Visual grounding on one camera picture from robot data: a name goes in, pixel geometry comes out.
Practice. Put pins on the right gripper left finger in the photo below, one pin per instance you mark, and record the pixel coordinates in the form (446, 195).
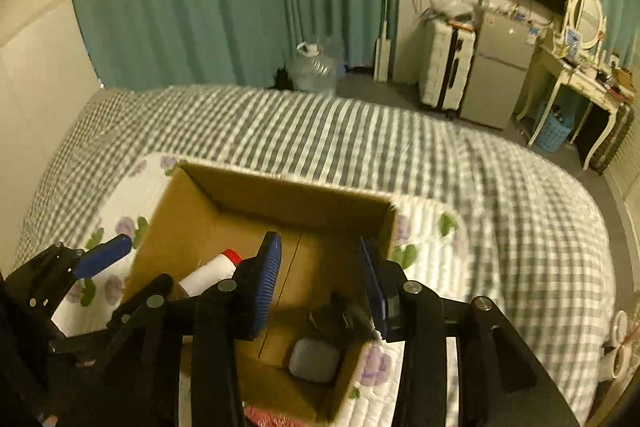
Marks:
(143, 366)

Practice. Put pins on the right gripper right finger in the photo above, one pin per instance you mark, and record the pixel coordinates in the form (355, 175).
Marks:
(501, 382)

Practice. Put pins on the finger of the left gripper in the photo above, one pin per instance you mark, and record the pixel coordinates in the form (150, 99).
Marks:
(102, 256)

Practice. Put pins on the white bottle red cap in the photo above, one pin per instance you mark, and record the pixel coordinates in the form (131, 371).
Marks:
(221, 267)

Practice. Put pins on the pink patterned card box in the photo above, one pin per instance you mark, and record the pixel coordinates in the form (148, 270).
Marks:
(261, 418)

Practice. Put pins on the light blue earbuds case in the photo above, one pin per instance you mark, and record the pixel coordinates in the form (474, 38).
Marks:
(314, 360)

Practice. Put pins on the black 65W charger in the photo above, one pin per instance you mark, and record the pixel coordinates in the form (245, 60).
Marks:
(341, 321)

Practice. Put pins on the grey checkered duvet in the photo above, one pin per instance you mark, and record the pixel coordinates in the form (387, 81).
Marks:
(479, 214)

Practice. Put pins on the brown cardboard box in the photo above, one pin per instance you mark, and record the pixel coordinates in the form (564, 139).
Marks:
(206, 210)

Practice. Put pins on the white floral quilted pad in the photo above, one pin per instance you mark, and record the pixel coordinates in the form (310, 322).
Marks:
(430, 242)

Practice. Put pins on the white louvered wardrobe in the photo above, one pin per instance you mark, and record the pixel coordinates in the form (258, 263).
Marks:
(623, 171)

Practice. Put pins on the blue plastic basket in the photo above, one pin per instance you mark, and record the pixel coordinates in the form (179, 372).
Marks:
(555, 130)

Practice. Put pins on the clear water jug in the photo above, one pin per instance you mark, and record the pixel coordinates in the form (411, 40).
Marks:
(316, 66)

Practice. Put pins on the white dressing table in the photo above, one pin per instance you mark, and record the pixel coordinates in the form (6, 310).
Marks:
(570, 77)

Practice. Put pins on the silver mini fridge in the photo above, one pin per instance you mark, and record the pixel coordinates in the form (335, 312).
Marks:
(502, 54)

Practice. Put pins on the white suitcase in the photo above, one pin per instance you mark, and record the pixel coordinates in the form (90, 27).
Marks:
(446, 62)

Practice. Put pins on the oval vanity mirror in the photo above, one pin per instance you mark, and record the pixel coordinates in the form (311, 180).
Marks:
(586, 17)

